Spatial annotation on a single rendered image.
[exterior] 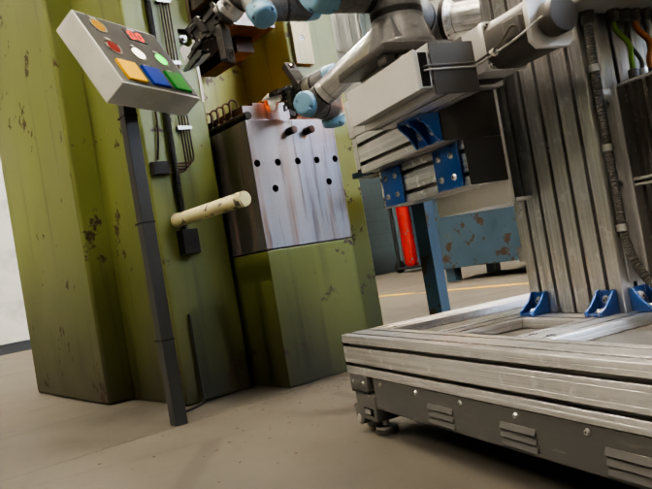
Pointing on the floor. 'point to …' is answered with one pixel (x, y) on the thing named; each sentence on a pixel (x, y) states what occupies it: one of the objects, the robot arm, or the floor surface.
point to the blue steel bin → (477, 240)
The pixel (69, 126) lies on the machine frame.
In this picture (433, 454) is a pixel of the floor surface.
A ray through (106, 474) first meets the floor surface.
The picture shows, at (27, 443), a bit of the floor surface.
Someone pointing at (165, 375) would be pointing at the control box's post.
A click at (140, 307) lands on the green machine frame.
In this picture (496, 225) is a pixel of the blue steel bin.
